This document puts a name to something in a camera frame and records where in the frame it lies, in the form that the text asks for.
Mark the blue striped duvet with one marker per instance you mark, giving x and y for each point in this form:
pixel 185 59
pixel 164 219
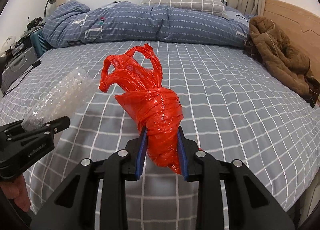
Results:
pixel 74 23

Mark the wooden headboard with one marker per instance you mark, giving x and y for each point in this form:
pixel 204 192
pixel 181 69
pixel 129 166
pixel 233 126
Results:
pixel 301 26

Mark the teal desk lamp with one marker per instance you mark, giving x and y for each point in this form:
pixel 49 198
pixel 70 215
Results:
pixel 46 6

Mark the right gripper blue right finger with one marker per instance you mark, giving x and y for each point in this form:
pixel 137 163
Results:
pixel 182 157

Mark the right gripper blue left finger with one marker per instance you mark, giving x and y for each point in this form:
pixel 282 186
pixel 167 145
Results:
pixel 140 158

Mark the brown fleece jacket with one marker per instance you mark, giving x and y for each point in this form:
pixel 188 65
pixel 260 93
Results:
pixel 268 44

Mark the grey suitcase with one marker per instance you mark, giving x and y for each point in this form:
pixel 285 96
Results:
pixel 17 67

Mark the clear bubble wrap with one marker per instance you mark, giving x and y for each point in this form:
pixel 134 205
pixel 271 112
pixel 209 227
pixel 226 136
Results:
pixel 62 100

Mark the grey checked bed sheet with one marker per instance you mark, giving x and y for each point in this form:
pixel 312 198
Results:
pixel 232 108

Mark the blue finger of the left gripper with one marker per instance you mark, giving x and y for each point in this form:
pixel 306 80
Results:
pixel 56 126

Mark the teal plastic crate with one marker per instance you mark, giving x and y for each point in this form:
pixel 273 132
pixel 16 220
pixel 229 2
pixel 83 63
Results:
pixel 39 43

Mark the person's left hand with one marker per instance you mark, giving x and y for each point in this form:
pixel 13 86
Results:
pixel 17 191

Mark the red plastic bag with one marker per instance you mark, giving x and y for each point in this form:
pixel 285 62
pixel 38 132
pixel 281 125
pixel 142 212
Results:
pixel 139 73

